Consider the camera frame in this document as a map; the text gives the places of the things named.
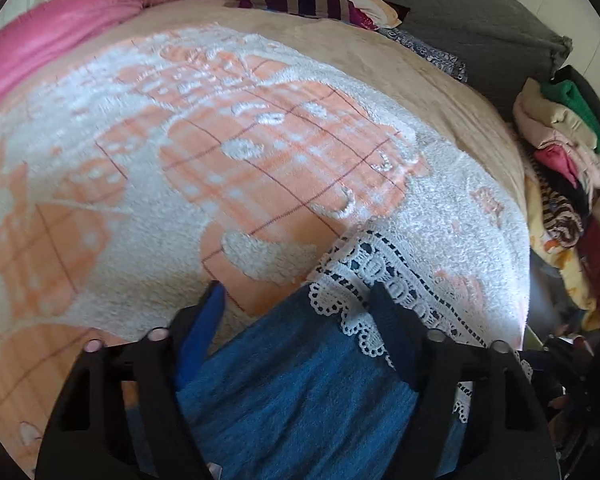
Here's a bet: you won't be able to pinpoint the blue denim lace-trimmed pants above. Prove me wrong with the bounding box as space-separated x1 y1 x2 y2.
178 218 530 479

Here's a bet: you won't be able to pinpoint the cream orange patterned blanket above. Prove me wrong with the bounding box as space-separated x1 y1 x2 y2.
0 24 529 474

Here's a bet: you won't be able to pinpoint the folded clothes stack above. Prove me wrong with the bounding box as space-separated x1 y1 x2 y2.
513 65 600 332

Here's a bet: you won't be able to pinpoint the tan bed sheet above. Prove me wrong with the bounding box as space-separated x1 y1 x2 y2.
99 0 529 212

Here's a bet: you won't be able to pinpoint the blue patterned cloth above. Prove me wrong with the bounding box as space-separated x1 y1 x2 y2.
377 28 468 84

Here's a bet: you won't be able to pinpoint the grey padded headboard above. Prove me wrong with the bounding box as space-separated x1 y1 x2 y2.
386 0 572 122

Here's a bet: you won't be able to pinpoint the cream pillow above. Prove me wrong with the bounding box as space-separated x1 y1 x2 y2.
350 0 404 29

